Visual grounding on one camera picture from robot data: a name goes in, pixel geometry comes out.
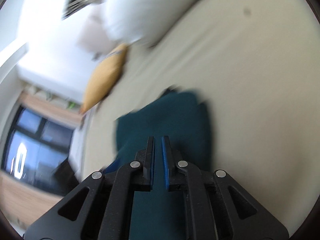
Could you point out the bed with cream sheet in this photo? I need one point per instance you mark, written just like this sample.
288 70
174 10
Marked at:
250 80

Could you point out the white upholstered headboard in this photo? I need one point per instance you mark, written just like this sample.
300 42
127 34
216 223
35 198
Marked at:
92 37

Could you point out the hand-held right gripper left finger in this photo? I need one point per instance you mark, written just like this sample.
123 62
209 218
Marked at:
152 170

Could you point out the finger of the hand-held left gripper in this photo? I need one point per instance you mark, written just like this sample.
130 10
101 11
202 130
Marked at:
112 166

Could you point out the yellow pillow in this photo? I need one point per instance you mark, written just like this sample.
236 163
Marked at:
105 77

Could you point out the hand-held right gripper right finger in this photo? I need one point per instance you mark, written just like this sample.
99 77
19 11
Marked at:
165 170

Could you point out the dark green small garment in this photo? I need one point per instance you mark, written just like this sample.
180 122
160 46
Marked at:
175 120

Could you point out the striped pillow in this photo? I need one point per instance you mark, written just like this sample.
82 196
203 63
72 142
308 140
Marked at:
75 0

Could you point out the beige curtain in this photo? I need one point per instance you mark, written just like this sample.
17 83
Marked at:
50 107

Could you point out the green shelf item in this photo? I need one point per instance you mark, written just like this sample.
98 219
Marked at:
71 105

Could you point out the window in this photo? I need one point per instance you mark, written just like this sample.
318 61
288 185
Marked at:
32 140

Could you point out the dark blurred object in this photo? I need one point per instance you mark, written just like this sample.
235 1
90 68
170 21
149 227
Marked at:
66 177

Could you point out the white pillow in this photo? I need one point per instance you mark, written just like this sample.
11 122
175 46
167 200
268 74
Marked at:
140 12

